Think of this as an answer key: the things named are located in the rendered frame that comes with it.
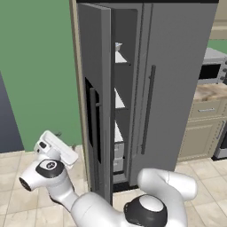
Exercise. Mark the grey fridge body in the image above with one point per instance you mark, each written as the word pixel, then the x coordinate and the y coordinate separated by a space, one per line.
pixel 125 26

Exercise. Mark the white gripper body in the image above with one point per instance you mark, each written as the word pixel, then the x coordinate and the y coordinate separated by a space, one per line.
pixel 60 149

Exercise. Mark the grey freezer bin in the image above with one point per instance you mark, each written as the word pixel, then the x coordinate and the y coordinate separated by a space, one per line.
pixel 118 165
pixel 118 150

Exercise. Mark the grey fridge door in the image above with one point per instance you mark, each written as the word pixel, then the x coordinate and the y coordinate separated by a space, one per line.
pixel 180 88

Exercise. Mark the beige wooden fridge side panel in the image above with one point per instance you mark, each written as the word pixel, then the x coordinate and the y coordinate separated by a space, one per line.
pixel 77 74

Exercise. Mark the small white freezer item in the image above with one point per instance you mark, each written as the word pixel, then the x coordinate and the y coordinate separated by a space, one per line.
pixel 118 45

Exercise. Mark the silver microwave oven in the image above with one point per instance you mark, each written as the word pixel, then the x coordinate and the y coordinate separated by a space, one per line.
pixel 212 69

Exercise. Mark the beige wall cupboard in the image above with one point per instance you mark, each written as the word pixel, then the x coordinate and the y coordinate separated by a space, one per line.
pixel 219 20

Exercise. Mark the grey freezer door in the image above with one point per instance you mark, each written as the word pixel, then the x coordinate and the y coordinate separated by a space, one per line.
pixel 103 59

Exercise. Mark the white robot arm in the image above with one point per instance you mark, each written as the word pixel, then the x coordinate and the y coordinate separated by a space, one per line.
pixel 97 211

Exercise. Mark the beige base cupboards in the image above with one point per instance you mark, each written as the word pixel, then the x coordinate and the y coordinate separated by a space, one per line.
pixel 204 130

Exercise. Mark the white freezer shelf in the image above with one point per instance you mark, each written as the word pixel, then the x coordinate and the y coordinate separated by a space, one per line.
pixel 118 102
pixel 118 134
pixel 119 58

